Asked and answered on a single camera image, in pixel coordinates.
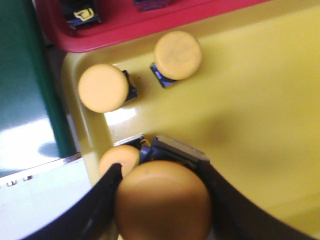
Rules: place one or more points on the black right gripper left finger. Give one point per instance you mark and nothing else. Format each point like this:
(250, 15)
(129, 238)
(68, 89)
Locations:
(90, 216)

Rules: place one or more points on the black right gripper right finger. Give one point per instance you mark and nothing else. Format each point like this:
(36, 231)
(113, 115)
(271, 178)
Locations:
(235, 217)

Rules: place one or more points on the yellow mushroom push button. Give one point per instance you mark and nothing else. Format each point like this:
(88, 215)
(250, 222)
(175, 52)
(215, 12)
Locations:
(104, 88)

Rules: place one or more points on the yellow push button front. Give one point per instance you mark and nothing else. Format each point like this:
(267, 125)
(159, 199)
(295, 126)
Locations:
(177, 56)

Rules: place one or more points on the red push button back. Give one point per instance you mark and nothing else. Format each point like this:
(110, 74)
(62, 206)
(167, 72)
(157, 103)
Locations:
(80, 13)

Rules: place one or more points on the red push button yellow tab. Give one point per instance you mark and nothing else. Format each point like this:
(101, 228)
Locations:
(148, 5)

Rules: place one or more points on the green conveyor belt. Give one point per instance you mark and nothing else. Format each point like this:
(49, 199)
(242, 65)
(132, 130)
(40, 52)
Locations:
(33, 125)

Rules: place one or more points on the yellow plastic tray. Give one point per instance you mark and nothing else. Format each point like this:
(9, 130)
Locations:
(253, 106)

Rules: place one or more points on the red plastic tray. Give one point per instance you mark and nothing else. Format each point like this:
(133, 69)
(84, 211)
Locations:
(121, 22)

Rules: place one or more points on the aluminium conveyor side rail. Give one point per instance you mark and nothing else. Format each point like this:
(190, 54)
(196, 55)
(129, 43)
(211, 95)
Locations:
(32, 198)

